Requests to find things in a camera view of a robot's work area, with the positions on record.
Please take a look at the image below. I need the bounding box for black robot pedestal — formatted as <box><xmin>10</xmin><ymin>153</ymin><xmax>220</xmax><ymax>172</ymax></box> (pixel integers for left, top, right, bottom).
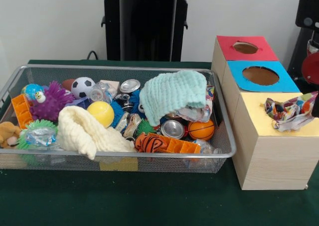
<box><xmin>96</xmin><ymin>0</ymin><xmax>201</xmax><ymax>62</ymax></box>

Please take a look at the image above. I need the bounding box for dark green side table cloth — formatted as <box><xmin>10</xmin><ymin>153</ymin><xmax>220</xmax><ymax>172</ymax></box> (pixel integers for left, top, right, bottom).
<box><xmin>297</xmin><ymin>73</ymin><xmax>319</xmax><ymax>94</ymax></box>

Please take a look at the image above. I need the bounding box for orange basketball toy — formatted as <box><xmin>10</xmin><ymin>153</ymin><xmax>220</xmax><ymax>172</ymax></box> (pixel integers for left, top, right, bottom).
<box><xmin>187</xmin><ymin>118</ymin><xmax>215</xmax><ymax>141</ymax></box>

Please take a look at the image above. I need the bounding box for orange plastic grid tray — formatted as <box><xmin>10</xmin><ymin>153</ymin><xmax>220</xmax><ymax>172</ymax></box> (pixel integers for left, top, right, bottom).
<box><xmin>166</xmin><ymin>137</ymin><xmax>202</xmax><ymax>154</ymax></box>

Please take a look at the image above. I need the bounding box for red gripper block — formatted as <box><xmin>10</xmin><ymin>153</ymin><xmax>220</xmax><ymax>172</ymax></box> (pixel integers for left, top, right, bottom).
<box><xmin>301</xmin><ymin>52</ymin><xmax>319</xmax><ymax>118</ymax></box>

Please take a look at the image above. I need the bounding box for yellow ball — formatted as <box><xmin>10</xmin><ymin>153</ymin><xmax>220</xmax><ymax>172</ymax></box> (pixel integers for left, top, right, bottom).
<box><xmin>86</xmin><ymin>101</ymin><xmax>115</xmax><ymax>127</ymax></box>

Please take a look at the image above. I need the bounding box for green spiky ball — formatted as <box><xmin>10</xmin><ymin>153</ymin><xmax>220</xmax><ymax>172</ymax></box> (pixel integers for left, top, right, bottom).
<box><xmin>16</xmin><ymin>118</ymin><xmax>59</xmax><ymax>151</ymax></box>

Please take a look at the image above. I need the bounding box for wooden box with three holes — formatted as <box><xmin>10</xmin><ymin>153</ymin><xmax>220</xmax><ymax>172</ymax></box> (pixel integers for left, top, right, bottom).
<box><xmin>211</xmin><ymin>35</ymin><xmax>319</xmax><ymax>191</ymax></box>

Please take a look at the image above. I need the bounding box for multicolour dotted cloth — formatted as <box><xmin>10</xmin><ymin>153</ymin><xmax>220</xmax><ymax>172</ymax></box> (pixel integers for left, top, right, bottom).
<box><xmin>264</xmin><ymin>91</ymin><xmax>319</xmax><ymax>119</ymax></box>
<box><xmin>271</xmin><ymin>104</ymin><xmax>316</xmax><ymax>132</ymax></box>

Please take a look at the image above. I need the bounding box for shallow clear mesh bin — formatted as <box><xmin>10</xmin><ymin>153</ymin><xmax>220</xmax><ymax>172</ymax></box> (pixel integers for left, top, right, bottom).
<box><xmin>0</xmin><ymin>64</ymin><xmax>237</xmax><ymax>174</ymax></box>

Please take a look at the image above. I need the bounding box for orange tiger plush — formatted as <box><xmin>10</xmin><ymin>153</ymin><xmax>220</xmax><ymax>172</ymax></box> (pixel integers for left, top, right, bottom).
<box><xmin>135</xmin><ymin>133</ymin><xmax>171</xmax><ymax>153</ymax></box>

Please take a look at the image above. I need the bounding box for purple spiky toy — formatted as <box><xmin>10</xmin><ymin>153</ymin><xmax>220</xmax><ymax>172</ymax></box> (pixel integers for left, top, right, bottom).
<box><xmin>29</xmin><ymin>81</ymin><xmax>75</xmax><ymax>122</ymax></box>

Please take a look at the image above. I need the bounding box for mint green knitted cloth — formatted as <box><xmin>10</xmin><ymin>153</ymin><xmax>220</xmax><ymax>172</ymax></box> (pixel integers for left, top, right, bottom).
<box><xmin>139</xmin><ymin>70</ymin><xmax>208</xmax><ymax>126</ymax></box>

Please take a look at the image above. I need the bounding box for cream knitted cloth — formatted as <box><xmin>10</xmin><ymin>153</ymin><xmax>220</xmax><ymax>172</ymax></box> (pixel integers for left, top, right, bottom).
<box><xmin>57</xmin><ymin>106</ymin><xmax>138</xmax><ymax>161</ymax></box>

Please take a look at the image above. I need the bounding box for black and white soccer ball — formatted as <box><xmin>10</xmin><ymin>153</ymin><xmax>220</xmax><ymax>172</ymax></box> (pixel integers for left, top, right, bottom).
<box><xmin>71</xmin><ymin>76</ymin><xmax>96</xmax><ymax>99</ymax></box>

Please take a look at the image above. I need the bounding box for black cable loop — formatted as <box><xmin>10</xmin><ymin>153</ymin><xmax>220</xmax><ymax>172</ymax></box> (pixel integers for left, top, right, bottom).
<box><xmin>86</xmin><ymin>50</ymin><xmax>101</xmax><ymax>61</ymax></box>

